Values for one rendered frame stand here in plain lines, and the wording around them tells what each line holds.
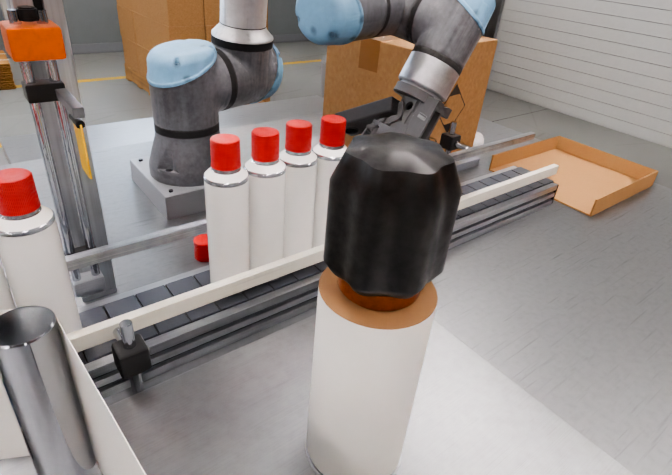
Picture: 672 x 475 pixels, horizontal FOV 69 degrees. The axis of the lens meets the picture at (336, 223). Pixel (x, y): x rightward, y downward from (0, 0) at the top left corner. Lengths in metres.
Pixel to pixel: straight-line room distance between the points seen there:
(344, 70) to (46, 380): 0.86
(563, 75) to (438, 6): 4.54
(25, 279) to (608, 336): 0.73
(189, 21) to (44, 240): 3.48
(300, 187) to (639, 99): 4.48
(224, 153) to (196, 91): 0.34
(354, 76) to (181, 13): 2.93
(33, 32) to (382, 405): 0.44
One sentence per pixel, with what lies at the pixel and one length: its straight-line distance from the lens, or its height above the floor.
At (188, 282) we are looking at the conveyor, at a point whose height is 0.88.
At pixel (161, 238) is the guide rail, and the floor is 0.96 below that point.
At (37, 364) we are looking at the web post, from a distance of 0.36.
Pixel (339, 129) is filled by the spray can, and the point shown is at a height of 1.08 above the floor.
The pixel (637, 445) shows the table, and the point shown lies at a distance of 0.68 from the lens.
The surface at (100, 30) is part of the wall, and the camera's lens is 6.10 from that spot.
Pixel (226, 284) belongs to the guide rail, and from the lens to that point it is 0.61.
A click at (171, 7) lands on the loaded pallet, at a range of 3.87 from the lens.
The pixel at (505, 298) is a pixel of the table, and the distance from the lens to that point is 0.80.
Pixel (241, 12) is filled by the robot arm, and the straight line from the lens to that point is 0.95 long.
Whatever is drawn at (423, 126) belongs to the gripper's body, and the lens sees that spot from 0.67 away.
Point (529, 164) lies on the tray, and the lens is 1.32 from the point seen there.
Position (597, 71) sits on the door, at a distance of 5.09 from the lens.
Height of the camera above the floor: 1.29
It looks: 30 degrees down
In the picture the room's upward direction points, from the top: 5 degrees clockwise
